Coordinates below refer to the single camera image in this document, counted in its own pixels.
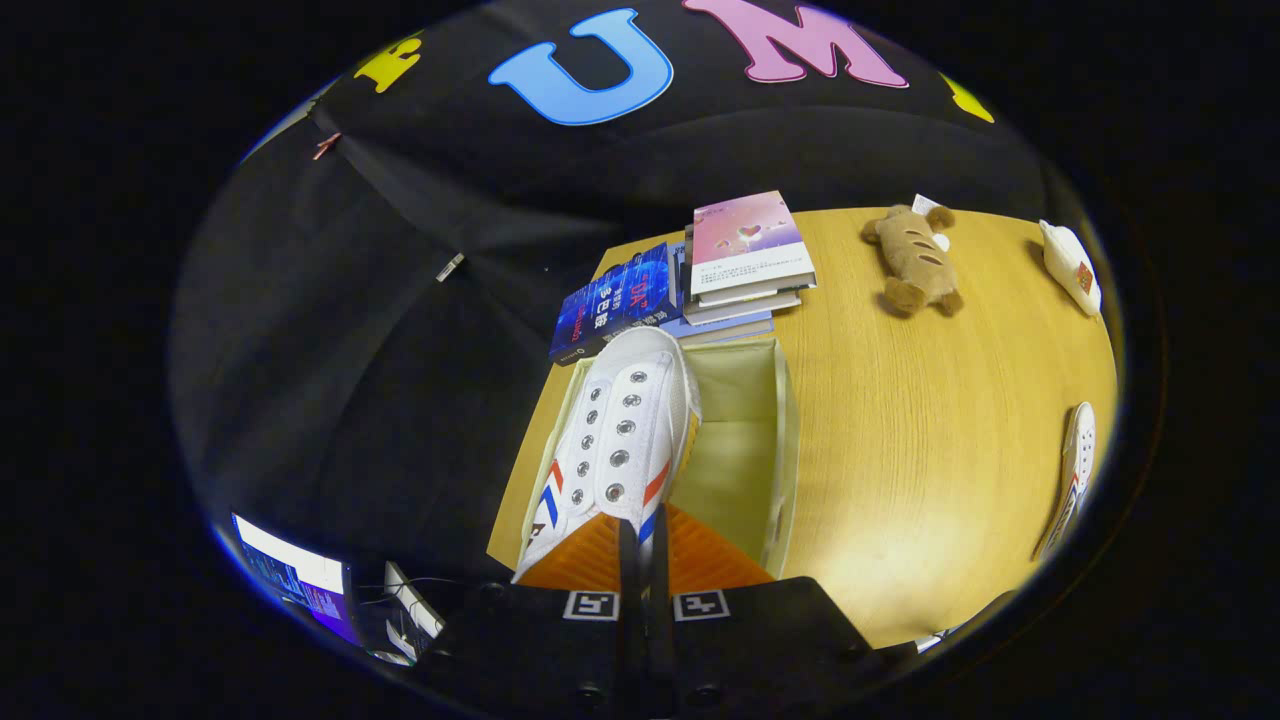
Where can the brown plush toy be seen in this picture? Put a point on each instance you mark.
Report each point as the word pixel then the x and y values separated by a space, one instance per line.
pixel 915 260

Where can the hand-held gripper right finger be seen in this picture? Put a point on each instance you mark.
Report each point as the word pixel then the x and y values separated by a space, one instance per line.
pixel 770 645

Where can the computer monitor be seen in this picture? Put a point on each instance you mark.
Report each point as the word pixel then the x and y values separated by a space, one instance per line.
pixel 300 580

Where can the red clip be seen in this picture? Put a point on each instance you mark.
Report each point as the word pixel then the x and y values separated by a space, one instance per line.
pixel 326 146

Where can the pink book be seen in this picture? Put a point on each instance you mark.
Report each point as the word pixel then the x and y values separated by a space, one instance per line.
pixel 750 240

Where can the grey-blue book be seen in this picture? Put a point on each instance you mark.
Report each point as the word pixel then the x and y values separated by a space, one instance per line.
pixel 725 328

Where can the white book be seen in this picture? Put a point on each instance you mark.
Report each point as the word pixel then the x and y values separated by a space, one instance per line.
pixel 745 304

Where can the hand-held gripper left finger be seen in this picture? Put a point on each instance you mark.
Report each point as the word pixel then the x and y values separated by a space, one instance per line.
pixel 530 650

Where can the black backdrop cloth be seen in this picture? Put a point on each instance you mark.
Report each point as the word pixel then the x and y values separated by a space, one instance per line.
pixel 330 350

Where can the white desk device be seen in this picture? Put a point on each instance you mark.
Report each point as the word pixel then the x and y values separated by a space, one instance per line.
pixel 412 605

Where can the blue book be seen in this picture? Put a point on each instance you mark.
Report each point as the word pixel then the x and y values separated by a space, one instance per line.
pixel 615 300

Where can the silver clip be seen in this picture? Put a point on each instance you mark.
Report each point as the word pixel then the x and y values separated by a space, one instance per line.
pixel 450 267

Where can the white striped canvas shoe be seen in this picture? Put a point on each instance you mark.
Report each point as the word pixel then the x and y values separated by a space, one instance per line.
pixel 620 420
pixel 1078 450

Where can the white plush toy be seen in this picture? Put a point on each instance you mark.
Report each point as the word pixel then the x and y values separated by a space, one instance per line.
pixel 1070 265

